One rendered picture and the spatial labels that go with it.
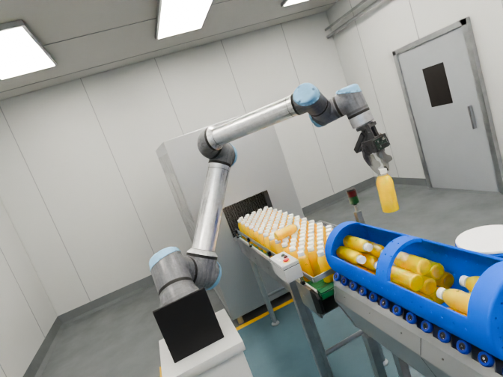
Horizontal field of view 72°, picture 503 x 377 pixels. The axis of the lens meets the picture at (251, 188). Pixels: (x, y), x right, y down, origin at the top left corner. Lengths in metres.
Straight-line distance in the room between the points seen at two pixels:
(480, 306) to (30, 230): 5.69
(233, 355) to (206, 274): 0.39
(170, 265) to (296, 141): 5.12
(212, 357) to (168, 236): 4.58
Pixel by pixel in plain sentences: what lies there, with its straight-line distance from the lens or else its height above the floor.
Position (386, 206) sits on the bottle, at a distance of 1.52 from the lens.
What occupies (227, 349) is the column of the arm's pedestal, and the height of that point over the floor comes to 1.10.
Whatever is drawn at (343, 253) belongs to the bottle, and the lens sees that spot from 1.79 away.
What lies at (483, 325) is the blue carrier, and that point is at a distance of 1.20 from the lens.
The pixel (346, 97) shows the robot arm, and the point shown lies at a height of 1.83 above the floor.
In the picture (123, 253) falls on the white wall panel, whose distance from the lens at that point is 5.95.
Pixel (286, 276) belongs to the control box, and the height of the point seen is 1.04.
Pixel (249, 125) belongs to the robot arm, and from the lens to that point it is 1.47.
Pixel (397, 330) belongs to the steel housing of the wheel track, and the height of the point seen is 0.88.
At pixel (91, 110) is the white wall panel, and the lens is 5.89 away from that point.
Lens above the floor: 1.84
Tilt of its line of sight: 9 degrees down
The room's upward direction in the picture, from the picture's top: 20 degrees counter-clockwise
